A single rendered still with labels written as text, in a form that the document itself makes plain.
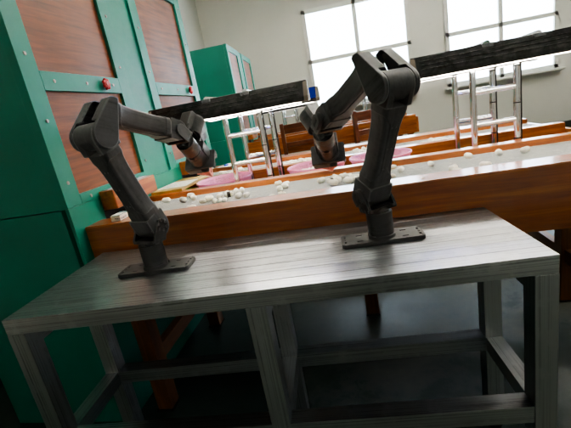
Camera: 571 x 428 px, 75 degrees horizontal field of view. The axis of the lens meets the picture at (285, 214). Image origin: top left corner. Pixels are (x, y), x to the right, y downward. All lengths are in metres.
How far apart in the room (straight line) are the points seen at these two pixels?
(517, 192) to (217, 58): 3.50
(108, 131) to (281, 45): 5.68
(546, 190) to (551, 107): 6.16
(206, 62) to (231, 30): 2.48
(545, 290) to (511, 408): 0.28
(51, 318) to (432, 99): 6.22
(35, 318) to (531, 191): 1.27
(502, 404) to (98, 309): 0.91
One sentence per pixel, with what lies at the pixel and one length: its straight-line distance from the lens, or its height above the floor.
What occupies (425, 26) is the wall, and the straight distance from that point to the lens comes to 6.70.
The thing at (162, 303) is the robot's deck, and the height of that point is 0.67.
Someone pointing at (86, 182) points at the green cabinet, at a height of 0.90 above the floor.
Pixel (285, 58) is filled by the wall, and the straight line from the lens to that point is 6.49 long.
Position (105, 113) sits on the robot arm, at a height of 1.08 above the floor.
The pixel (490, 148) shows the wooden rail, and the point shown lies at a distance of 1.58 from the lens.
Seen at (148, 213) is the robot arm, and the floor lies 0.83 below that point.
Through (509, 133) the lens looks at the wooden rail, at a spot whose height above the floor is 0.75.
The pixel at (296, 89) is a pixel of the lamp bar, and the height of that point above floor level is 1.08.
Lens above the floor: 1.01
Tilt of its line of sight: 15 degrees down
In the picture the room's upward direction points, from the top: 10 degrees counter-clockwise
